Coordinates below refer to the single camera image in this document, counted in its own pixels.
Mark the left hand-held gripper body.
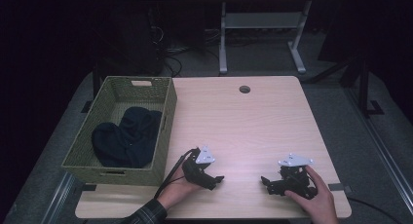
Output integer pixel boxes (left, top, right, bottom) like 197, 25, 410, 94
181, 144, 217, 188

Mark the black metal stand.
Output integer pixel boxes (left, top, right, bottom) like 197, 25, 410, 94
339, 53, 385, 119

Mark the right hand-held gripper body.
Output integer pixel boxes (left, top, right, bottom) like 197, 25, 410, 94
277, 152, 319, 201

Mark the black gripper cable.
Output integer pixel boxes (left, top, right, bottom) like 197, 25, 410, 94
153, 148, 200, 200
346, 196, 405, 224

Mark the person's left hand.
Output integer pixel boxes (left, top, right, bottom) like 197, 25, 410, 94
158, 170, 203, 211

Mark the green woven basket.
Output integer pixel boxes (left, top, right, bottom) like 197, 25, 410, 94
60, 75, 178, 187

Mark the person's right hand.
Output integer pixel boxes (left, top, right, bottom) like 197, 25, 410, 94
283, 165, 340, 224

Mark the grey tape strip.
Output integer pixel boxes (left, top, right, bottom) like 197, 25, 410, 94
327, 182, 353, 193

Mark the tangle of floor cables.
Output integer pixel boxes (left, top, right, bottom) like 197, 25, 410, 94
147, 23, 222, 78

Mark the grey metal table frame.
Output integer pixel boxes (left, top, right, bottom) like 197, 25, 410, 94
218, 0, 314, 76

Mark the metal floor rail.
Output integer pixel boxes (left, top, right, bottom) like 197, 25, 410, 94
343, 86, 413, 216
40, 170, 77, 224

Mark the dark cloth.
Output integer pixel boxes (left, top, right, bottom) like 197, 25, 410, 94
91, 106, 164, 169

